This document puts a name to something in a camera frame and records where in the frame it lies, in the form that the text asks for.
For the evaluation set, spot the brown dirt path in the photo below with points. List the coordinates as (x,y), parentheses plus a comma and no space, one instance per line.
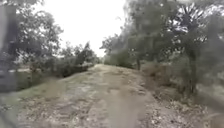
(110,96)

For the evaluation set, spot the row of trees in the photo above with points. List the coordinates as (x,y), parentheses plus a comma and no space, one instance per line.
(173,43)
(36,50)

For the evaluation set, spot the grass verge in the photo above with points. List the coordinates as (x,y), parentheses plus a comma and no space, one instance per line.
(30,91)
(186,103)

